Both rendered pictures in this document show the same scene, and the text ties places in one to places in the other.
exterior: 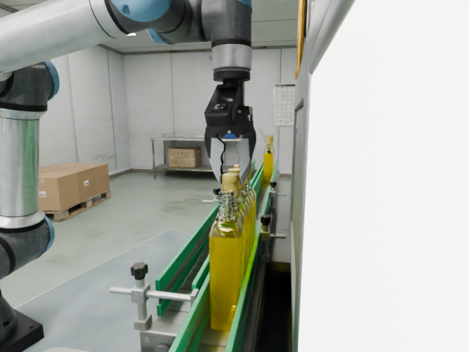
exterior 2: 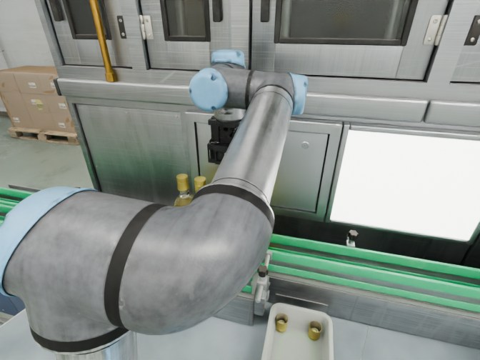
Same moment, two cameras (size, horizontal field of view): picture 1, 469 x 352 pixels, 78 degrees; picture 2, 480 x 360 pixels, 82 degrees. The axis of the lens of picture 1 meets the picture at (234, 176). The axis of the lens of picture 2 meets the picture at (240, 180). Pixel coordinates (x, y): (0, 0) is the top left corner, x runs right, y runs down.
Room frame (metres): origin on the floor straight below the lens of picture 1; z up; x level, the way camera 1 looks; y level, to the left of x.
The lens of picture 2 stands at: (0.50, 0.68, 1.57)
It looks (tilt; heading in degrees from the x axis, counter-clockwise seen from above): 31 degrees down; 274
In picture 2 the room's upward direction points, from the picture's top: straight up
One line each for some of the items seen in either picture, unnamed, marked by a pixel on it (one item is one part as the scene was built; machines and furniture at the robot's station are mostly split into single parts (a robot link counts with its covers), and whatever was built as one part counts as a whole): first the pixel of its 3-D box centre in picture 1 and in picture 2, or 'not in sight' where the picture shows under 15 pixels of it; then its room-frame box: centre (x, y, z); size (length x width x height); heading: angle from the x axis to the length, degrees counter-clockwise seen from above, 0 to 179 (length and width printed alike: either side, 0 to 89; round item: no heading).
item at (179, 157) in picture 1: (185, 156); not in sight; (6.29, 1.08, 0.45); 0.62 x 0.44 x 0.40; 75
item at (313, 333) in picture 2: not in sight; (314, 331); (0.32, 0.20, 0.79); 0.04 x 0.04 x 0.04
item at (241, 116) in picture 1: (232, 105); (227, 140); (0.59, 0.00, 1.29); 0.09 x 0.08 x 0.12; 170
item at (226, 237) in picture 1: (227, 271); not in sight; (0.50, 0.01, 0.99); 0.06 x 0.06 x 0.21; 80
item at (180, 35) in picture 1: (175, 19); (222, 87); (0.58, 0.11, 1.45); 0.11 x 0.11 x 0.08; 80
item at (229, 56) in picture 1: (229, 61); (228, 110); (0.58, 0.01, 1.37); 0.08 x 0.08 x 0.05
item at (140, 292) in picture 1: (153, 297); (263, 277); (0.48, 0.15, 0.95); 0.17 x 0.03 x 0.12; 80
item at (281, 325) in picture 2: not in sight; (281, 323); (0.42, 0.18, 0.79); 0.04 x 0.04 x 0.04
